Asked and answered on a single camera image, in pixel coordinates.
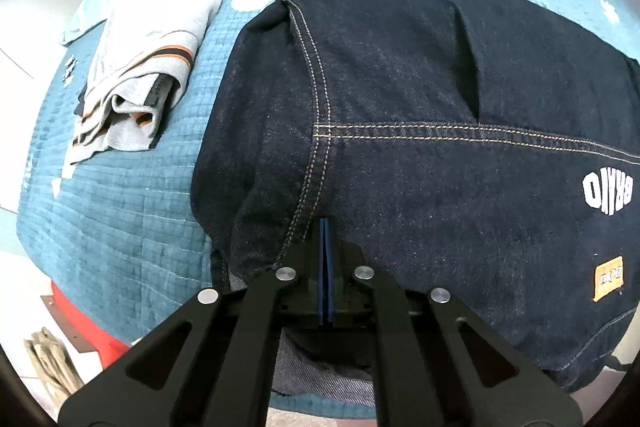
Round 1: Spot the dark blue denim jacket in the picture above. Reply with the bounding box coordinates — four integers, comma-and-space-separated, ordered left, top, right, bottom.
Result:
191, 0, 639, 392

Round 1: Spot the red bed base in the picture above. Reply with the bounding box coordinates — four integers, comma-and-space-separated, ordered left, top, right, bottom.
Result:
51, 283, 130, 369

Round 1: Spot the beige paper bag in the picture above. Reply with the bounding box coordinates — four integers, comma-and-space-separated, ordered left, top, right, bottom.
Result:
24, 327, 84, 409

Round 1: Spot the teal quilted bedspread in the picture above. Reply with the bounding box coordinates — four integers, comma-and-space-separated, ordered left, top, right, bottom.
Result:
15, 0, 640, 421

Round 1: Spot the grey striped folded garment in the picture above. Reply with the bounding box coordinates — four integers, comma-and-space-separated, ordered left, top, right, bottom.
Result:
65, 0, 221, 165

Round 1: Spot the white pillow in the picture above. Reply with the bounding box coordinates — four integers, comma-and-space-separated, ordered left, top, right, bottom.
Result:
62, 0, 111, 46

